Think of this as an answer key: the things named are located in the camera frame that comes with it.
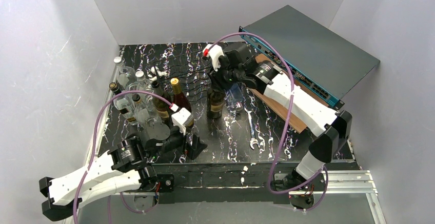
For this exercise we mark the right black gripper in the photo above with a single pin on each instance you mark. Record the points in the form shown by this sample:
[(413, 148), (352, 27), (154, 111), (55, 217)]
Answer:
[(221, 78)]

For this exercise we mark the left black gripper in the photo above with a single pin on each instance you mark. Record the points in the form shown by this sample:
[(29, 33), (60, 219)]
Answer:
[(187, 141)]

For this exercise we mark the blue label clear bottle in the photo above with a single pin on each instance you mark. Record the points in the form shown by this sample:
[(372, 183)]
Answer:
[(235, 98)]

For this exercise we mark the dark wine bottle gold cap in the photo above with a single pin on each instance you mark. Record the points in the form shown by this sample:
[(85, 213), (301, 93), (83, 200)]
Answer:
[(179, 97)]

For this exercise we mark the dark wine bottle silver cap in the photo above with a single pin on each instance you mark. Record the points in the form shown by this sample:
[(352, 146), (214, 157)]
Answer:
[(162, 108)]

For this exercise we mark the clear bottle brown neck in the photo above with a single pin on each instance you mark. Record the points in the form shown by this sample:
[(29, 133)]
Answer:
[(145, 112)]

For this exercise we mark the clear bottle gold label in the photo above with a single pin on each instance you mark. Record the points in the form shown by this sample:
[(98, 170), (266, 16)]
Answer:
[(123, 103)]

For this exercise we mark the clear bottle dark label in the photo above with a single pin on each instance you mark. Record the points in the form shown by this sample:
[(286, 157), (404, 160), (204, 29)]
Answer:
[(143, 84)]

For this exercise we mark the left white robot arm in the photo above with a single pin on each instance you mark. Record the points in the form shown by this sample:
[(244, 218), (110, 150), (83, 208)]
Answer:
[(125, 167)]

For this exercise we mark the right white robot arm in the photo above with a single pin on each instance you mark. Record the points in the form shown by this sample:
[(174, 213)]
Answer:
[(236, 64)]

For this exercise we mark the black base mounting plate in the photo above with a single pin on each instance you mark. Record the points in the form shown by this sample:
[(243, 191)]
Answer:
[(213, 182)]

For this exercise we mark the silver combination wrench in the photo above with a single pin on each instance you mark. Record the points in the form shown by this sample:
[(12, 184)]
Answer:
[(253, 140)]

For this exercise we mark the brown wooden board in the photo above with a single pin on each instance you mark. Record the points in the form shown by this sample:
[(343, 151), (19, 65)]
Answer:
[(294, 122)]

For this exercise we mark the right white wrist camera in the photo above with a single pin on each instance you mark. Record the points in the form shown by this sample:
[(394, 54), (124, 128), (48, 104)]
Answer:
[(213, 53)]

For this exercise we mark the black wire wine rack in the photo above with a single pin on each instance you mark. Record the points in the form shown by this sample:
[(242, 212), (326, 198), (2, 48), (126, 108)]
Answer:
[(183, 61)]

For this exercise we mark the teal network switch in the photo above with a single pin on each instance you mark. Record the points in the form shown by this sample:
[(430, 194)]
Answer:
[(319, 59)]

